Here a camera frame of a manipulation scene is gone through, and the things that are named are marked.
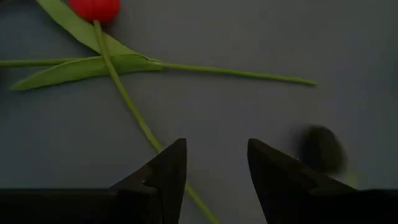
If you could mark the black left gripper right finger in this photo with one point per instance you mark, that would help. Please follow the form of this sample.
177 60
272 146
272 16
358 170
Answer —
273 174

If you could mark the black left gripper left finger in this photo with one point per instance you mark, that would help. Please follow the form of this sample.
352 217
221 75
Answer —
169 174

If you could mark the black artificial tulip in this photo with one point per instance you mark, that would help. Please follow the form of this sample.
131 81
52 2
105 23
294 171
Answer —
323 149

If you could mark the red artificial tulip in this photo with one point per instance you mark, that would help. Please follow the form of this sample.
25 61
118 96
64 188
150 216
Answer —
93 9

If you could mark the near green tulip stem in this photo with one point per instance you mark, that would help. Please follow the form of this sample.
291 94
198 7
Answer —
77 70

